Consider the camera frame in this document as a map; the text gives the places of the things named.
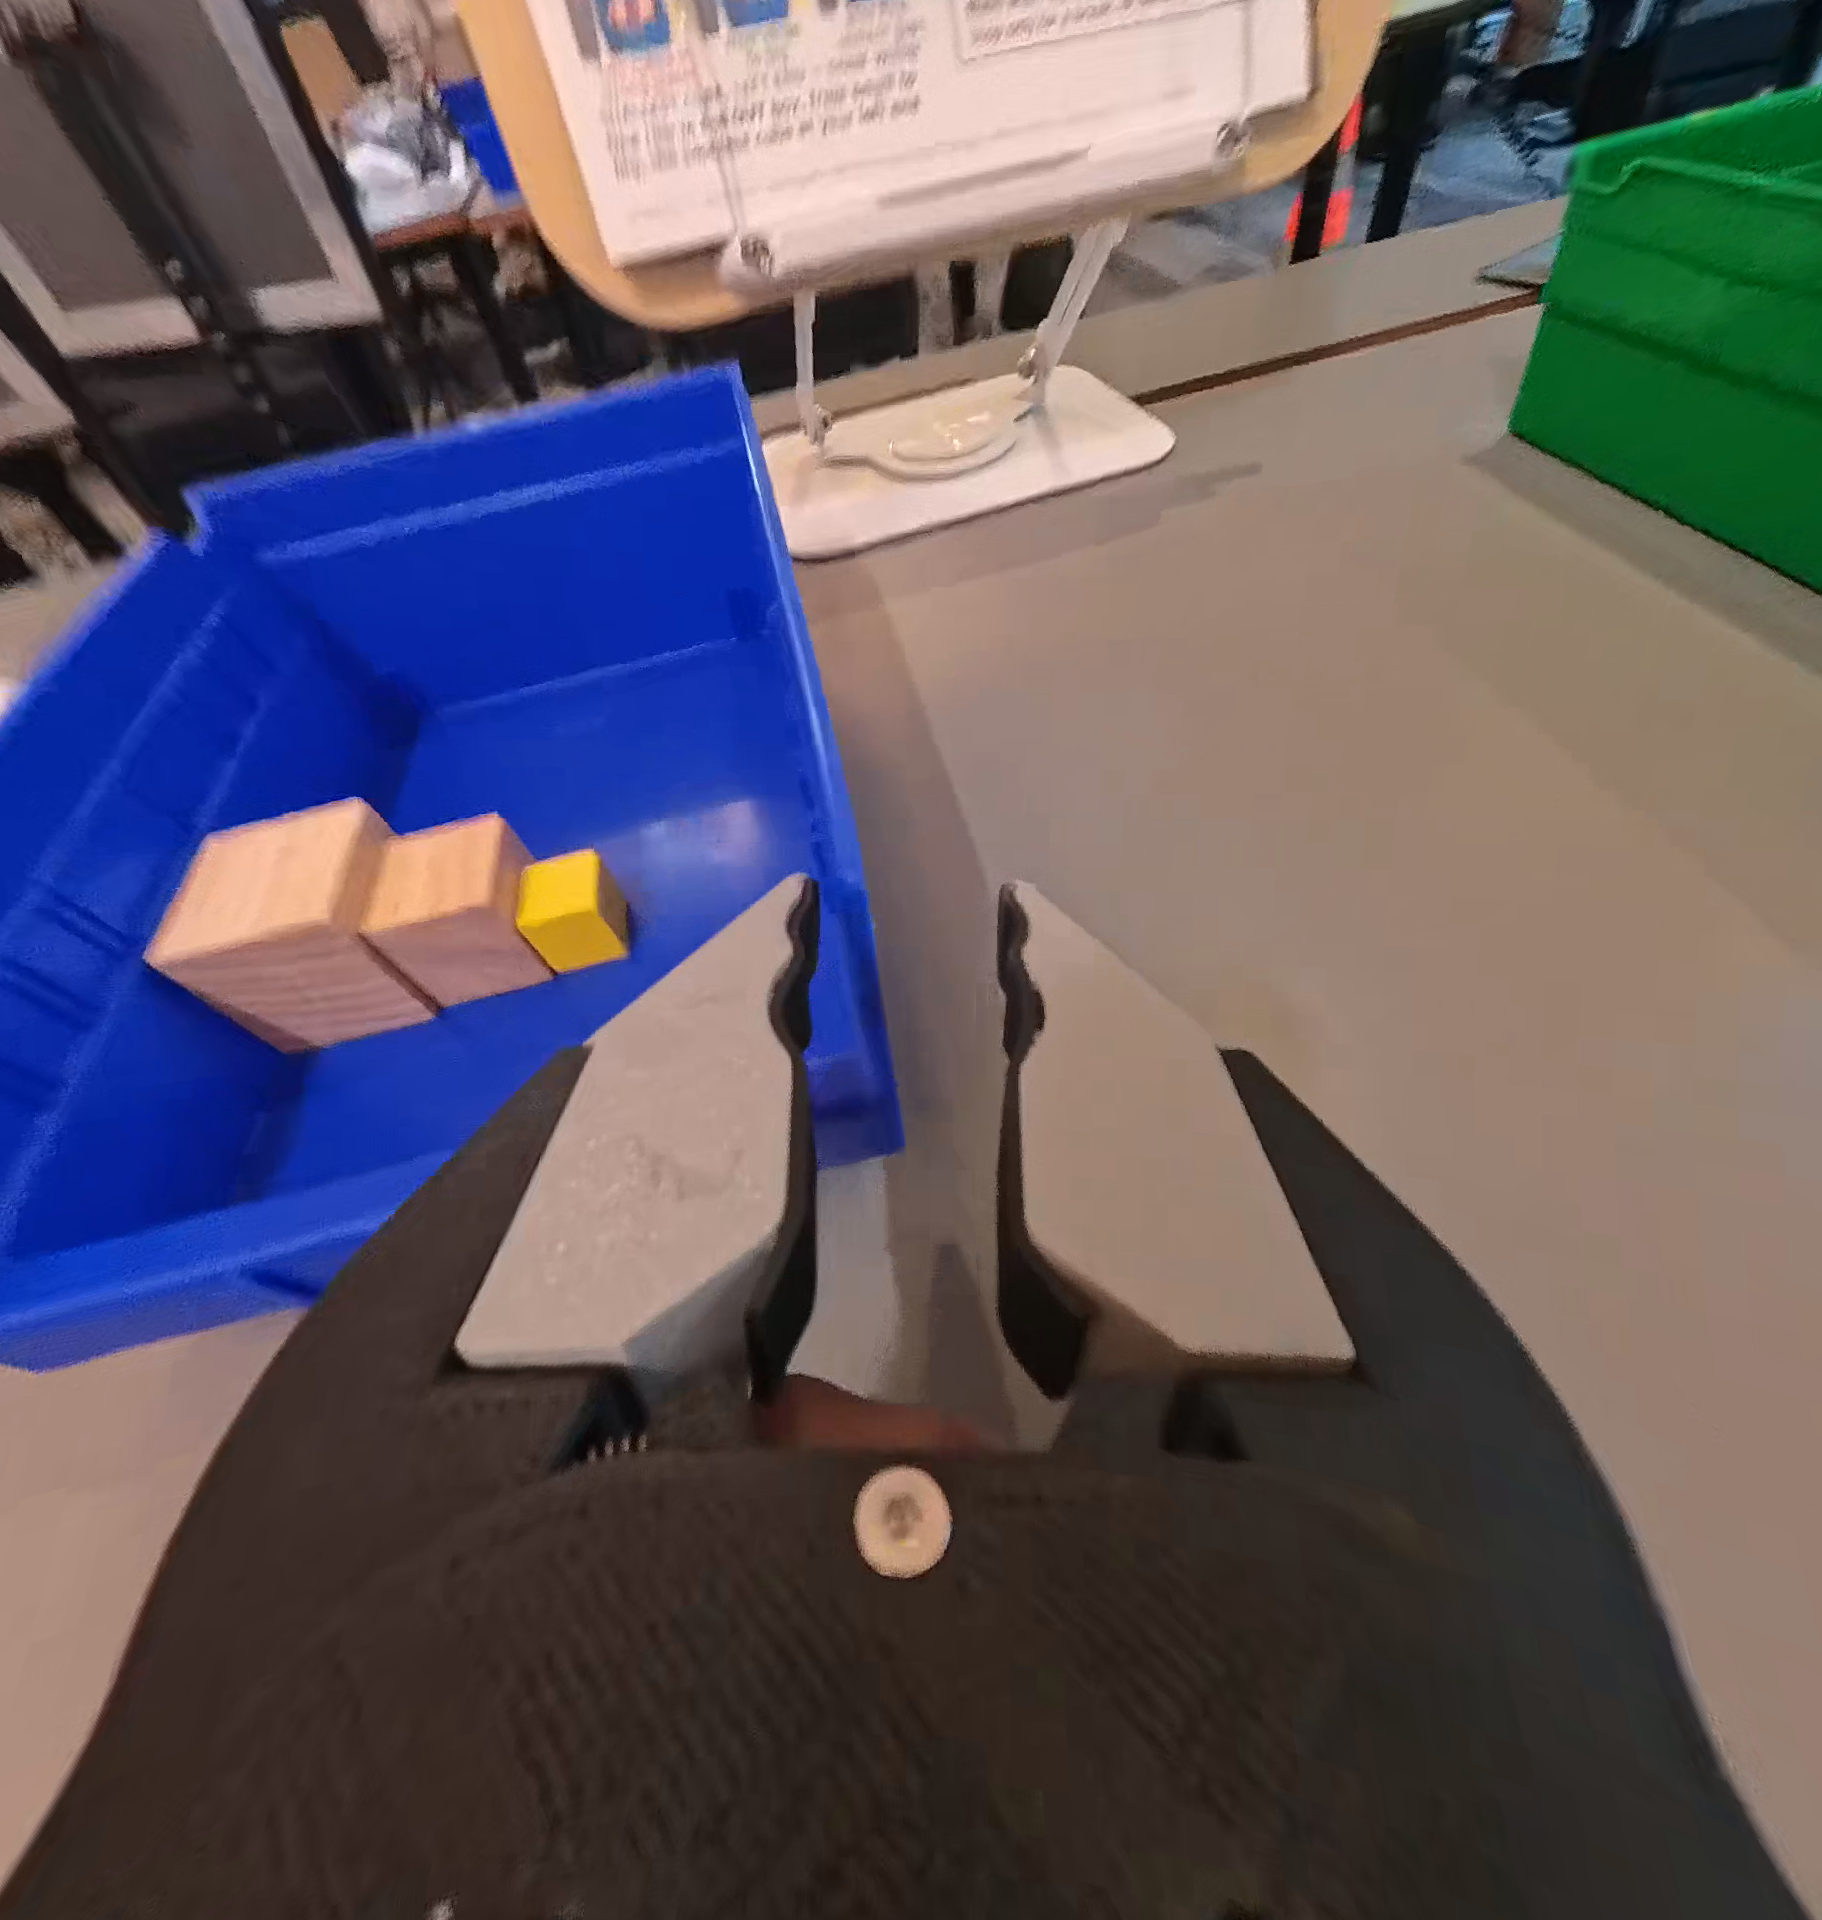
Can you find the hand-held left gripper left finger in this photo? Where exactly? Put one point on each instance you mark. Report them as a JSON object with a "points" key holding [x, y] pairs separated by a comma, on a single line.
{"points": [[641, 1200]]}

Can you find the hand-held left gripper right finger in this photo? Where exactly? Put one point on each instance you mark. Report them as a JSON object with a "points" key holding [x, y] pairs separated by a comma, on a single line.
{"points": [[1167, 1200]]}

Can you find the yellow wooden cube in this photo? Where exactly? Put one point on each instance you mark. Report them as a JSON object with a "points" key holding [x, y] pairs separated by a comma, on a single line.
{"points": [[573, 912]]}

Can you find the medium natural wooden cube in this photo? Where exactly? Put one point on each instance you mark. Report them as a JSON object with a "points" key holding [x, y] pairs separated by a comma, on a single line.
{"points": [[452, 907]]}

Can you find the large natural wooden cube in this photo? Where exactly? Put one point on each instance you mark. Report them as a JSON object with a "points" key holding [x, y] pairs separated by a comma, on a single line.
{"points": [[272, 916]]}

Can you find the blue plastic bin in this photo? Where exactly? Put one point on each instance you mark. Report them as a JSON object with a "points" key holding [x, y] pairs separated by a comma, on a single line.
{"points": [[476, 630]]}

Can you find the green plastic bin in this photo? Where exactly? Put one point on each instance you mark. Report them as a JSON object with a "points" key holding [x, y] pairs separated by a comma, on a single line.
{"points": [[1706, 330]]}

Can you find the wooden-top standing desk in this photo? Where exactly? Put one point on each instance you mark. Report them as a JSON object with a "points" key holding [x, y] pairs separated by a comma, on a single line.
{"points": [[447, 226]]}

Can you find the orange traffic cone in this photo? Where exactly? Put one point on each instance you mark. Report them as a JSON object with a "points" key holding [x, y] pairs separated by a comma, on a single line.
{"points": [[1327, 188]]}

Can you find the small blue storage bin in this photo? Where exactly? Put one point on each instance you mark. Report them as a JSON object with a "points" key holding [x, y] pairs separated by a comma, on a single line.
{"points": [[476, 127]]}

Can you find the grey aluminium-framed case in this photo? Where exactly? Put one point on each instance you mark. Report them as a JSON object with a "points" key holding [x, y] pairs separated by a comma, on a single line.
{"points": [[147, 165]]}

